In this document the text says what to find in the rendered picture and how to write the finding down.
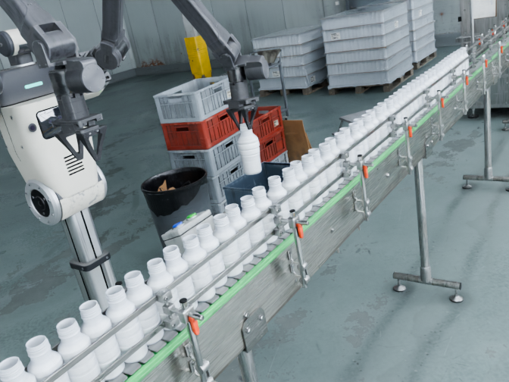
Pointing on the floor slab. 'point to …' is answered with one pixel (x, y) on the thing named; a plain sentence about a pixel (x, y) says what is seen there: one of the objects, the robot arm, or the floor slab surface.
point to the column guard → (198, 57)
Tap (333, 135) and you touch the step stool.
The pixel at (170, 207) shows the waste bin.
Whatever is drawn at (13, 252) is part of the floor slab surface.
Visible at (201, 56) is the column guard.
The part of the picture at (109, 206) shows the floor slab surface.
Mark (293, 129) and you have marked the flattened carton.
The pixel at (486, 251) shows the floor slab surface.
